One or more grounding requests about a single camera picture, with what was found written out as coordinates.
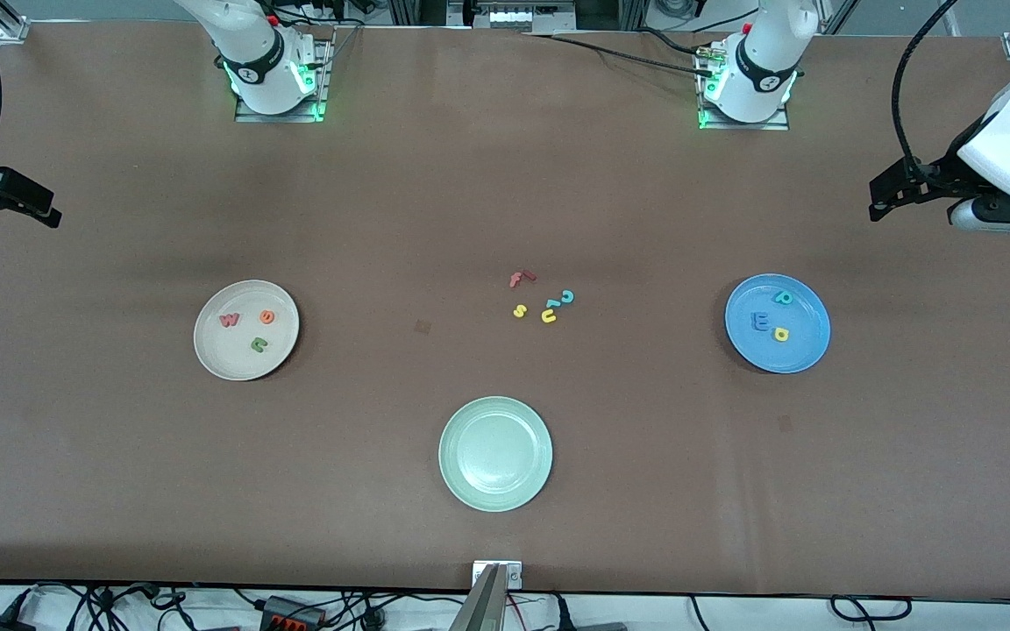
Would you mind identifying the pale green round plate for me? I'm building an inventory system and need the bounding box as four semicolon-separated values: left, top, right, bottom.
438;396;554;513

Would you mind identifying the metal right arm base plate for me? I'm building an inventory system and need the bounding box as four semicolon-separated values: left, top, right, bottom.
233;35;335;124

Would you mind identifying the blue round plate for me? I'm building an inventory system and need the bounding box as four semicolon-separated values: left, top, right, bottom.
725;273;831;375

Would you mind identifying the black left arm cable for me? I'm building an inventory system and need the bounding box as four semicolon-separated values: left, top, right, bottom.
892;0;964;169

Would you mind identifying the light brown round plate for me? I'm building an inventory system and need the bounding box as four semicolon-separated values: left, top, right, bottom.
194;280;301;382

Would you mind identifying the short black table cable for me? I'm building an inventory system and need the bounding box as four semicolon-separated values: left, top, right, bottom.
637;26;703;58

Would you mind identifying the grey camera pole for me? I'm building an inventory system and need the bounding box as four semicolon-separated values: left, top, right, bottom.
450;564;508;631

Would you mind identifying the black looped floor cable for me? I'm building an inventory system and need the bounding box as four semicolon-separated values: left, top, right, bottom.
828;595;914;624

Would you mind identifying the long black table cable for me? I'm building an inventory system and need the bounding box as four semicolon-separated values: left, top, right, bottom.
523;32;718;80

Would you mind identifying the black orange power strip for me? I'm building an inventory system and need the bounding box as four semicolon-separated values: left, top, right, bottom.
260;596;328;629

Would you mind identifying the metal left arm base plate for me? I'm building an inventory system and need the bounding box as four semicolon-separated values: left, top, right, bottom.
696;39;791;132

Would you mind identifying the white pole bracket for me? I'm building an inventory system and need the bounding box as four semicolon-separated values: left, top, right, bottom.
473;561;523;590

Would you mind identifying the aluminium corner profile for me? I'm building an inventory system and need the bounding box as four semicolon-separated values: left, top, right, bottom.
0;0;30;43

